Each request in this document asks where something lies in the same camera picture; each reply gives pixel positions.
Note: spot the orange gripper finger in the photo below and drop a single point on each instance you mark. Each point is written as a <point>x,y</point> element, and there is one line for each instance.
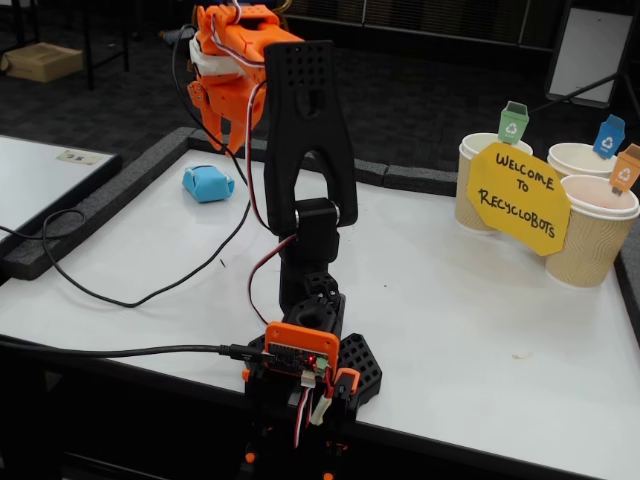
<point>239,135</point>
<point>210,120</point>

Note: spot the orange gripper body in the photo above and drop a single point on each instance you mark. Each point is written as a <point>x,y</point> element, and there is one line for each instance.
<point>216,102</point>

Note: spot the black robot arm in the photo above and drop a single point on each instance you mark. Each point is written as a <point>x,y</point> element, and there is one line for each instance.
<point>300,75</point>

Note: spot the blue paper-wrapped packet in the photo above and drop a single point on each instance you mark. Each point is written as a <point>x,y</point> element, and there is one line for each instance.
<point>207,182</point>

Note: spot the black foam border strip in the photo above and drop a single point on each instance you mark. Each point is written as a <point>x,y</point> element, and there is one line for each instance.
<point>400,175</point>
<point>125,182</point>
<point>631,270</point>

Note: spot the beige tape label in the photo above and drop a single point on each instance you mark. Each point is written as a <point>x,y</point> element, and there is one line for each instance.
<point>80,158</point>

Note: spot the brown cardboard box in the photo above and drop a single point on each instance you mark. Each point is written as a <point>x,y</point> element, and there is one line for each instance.
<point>40,62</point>

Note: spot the white side table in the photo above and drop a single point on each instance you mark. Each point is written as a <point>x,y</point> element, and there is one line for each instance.
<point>30,180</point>

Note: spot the orange controller board holder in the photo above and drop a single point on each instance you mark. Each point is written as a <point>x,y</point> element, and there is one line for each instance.
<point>300,335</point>

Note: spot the paper cup with green label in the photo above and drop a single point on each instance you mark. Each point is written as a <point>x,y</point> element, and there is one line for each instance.
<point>467,200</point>

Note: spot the green paper bin label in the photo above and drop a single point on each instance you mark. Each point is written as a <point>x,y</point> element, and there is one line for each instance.
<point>513,122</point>

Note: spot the yellow welcome sign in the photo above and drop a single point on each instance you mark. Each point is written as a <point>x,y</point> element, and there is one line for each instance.
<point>520,200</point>

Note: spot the paper cup with blue label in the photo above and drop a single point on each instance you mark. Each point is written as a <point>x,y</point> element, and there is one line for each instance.
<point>570,157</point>

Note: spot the white standing board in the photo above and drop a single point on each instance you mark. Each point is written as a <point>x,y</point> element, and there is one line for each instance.
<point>585,50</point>

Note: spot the paper cup with orange label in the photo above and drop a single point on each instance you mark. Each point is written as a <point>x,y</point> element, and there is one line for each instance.
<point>590,250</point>

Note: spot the blue paper bin label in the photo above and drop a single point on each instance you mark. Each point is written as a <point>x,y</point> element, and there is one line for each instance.
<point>608,137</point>

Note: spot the orange paper bin label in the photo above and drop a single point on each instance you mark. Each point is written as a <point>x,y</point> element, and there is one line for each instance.
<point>626,172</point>

